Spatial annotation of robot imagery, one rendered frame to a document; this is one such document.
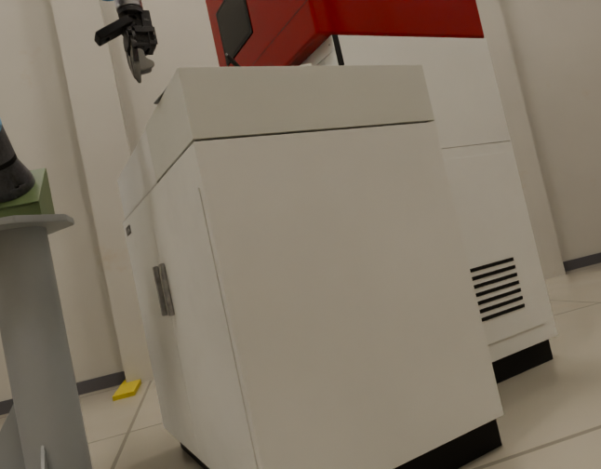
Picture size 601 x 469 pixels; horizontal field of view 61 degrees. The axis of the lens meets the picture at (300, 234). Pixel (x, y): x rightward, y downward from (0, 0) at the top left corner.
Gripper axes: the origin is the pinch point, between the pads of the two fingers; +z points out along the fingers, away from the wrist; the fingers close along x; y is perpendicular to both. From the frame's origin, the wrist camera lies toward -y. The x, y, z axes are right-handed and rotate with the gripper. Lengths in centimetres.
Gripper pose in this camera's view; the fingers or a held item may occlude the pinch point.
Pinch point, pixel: (136, 78)
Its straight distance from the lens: 158.4
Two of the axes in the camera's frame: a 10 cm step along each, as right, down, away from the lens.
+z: 2.1, 9.8, -0.5
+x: -4.5, 1.4, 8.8
